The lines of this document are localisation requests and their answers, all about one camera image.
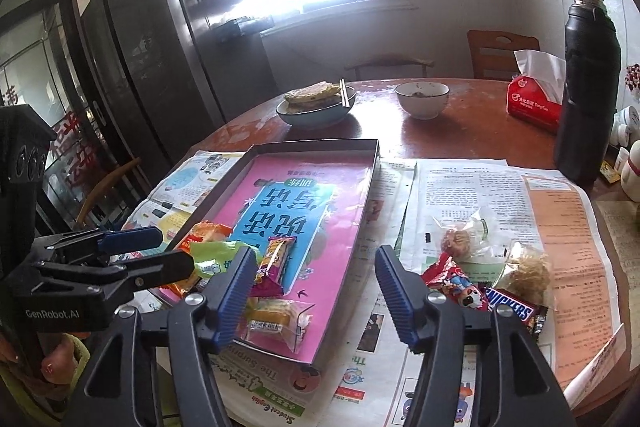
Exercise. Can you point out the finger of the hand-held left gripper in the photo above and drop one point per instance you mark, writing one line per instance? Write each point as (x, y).
(132, 238)
(165, 267)

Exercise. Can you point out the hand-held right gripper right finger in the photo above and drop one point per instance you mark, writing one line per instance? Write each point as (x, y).
(397, 297)

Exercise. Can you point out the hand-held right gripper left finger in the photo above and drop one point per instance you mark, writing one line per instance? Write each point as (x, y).
(235, 292)

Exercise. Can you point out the green snack packet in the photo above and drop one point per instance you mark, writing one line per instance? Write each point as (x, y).
(215, 259)

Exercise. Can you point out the purple and orange snack bar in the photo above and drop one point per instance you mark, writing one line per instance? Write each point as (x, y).
(270, 264)

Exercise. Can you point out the clear yellow cake packet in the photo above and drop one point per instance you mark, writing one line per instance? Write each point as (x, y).
(275, 314)

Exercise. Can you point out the orange bread packet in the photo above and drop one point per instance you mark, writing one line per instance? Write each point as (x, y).
(207, 234)

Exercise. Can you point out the red cartoon snack packet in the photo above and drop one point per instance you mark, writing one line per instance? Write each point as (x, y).
(450, 279)

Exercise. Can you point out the brown chocolate bar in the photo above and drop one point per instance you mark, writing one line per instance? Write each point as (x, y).
(515, 309)

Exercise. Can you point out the grey box with pink lining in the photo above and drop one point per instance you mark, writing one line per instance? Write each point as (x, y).
(310, 187)

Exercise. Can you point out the clear crispy snack packet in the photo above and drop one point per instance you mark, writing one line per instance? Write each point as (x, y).
(525, 272)

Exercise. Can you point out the person's left hand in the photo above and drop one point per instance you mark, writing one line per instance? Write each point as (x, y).
(57, 354)

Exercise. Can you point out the light wooden chair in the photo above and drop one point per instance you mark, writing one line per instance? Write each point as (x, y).
(107, 182)

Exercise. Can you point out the colourful children's newspaper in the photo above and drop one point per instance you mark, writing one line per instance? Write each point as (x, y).
(175, 192)

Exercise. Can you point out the person's green clothing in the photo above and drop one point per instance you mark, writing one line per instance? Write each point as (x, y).
(20, 399)

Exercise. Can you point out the newspaper with orange panel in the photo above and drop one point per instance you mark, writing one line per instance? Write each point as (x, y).
(450, 187)

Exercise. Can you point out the glass door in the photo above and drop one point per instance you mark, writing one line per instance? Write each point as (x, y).
(60, 117)

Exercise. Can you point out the blue bowl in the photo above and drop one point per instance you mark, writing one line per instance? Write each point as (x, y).
(315, 117)

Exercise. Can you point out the white bowl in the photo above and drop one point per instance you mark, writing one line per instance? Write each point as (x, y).
(421, 104)

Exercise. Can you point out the dark refrigerator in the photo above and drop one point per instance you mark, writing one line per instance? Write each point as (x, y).
(150, 32)

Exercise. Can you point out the pair of chopsticks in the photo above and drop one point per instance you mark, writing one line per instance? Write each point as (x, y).
(344, 93)

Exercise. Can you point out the stack of flat pancakes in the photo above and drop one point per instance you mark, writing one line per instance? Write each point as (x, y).
(312, 96)

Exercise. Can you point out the beige paper sheet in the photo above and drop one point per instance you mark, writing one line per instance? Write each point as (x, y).
(620, 237)

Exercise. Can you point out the dark low-backed chair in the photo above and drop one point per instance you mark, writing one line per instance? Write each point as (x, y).
(385, 63)

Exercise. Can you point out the red tissue pack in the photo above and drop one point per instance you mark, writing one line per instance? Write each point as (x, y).
(530, 102)

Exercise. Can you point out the small yellow packet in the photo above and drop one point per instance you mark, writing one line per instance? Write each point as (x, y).
(610, 171)

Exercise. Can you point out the wooden chair with slatted back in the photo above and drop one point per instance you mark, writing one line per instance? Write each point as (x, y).
(480, 57)

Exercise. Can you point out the white rabbit figurine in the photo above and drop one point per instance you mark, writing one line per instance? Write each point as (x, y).
(632, 172)

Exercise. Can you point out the black thermos flask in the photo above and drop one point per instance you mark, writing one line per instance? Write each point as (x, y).
(585, 97)

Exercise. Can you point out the white jar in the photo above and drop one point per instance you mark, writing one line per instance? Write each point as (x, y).
(627, 122)

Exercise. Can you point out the red and white bouquet ornament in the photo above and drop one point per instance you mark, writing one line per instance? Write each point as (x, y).
(634, 78)

